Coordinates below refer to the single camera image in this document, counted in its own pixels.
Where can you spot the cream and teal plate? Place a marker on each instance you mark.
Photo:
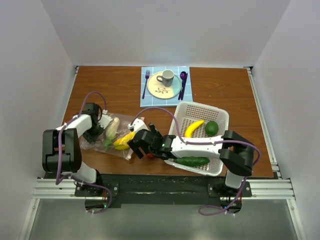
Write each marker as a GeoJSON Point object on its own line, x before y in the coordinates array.
{"type": "Point", "coordinates": [159, 90]}

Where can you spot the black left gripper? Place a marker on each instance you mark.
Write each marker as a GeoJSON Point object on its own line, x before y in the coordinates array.
{"type": "Point", "coordinates": [91, 138]}

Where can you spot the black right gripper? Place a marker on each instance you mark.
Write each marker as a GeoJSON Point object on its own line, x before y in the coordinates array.
{"type": "Point", "coordinates": [136, 148]}

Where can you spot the clear zip top bag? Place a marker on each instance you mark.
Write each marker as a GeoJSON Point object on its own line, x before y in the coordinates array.
{"type": "Point", "coordinates": [99, 144]}

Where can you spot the purple plastic knife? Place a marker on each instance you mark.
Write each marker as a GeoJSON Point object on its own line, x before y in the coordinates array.
{"type": "Point", "coordinates": [183, 82]}

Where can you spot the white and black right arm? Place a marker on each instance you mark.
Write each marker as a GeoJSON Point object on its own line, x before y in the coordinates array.
{"type": "Point", "coordinates": [235, 152]}

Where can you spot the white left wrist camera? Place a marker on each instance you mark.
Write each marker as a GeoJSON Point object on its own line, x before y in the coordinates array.
{"type": "Point", "coordinates": [104, 119]}

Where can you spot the green felt fake food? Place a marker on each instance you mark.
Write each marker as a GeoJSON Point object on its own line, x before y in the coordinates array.
{"type": "Point", "coordinates": [211, 128]}

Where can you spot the pale white-green fake vegetable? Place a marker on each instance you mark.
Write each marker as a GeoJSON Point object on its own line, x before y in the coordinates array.
{"type": "Point", "coordinates": [111, 132]}

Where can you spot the purple plastic fork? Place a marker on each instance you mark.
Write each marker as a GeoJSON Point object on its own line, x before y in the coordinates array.
{"type": "Point", "coordinates": [147, 75]}

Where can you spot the grey ceramic mug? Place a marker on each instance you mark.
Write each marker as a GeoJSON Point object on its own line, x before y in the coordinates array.
{"type": "Point", "coordinates": [166, 78]}

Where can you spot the dark green felt cucumber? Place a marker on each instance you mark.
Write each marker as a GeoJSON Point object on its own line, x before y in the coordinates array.
{"type": "Point", "coordinates": [192, 161]}

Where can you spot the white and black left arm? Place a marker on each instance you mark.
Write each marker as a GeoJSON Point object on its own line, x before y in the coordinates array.
{"type": "Point", "coordinates": [61, 151]}

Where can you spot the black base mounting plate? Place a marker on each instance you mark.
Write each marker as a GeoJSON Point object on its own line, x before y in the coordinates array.
{"type": "Point", "coordinates": [126, 189]}

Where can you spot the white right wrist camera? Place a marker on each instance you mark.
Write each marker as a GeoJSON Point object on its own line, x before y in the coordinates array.
{"type": "Point", "coordinates": [137, 125]}

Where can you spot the small yellow banana bunch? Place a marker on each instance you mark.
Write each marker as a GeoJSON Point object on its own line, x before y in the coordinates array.
{"type": "Point", "coordinates": [122, 143]}

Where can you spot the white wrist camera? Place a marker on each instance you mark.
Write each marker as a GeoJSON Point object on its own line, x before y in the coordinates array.
{"type": "Point", "coordinates": [137, 125]}
{"type": "Point", "coordinates": [104, 119]}

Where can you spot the aluminium frame rail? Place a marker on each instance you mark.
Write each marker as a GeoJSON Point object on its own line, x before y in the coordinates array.
{"type": "Point", "coordinates": [260, 189]}

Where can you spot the yellow fake banana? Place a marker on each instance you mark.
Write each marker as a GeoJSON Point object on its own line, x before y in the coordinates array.
{"type": "Point", "coordinates": [191, 128]}

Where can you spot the purple plastic spoon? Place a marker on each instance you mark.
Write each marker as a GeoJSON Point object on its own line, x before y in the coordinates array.
{"type": "Point", "coordinates": [183, 75]}

